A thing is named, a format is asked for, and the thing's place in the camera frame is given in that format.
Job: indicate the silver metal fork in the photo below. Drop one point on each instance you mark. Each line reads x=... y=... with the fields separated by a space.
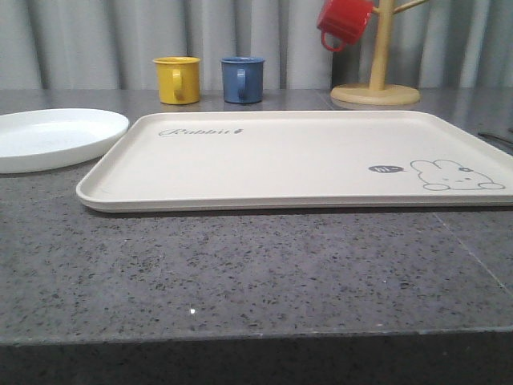
x=500 y=139

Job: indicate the blue enamel mug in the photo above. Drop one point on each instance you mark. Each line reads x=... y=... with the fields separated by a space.
x=242 y=79

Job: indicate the beige rabbit serving tray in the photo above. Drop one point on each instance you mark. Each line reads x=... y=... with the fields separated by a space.
x=191 y=161

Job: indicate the yellow enamel mug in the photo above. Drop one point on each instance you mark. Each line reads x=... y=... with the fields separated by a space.
x=178 y=79

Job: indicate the grey curtain backdrop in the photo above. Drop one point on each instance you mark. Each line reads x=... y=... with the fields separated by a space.
x=112 y=44

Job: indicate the wooden mug tree stand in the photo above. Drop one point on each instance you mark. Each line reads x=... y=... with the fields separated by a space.
x=377 y=92

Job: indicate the white round plate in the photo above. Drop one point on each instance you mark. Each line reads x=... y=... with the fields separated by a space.
x=34 y=141

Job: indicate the red enamel mug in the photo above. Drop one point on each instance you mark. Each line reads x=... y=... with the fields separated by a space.
x=345 y=20

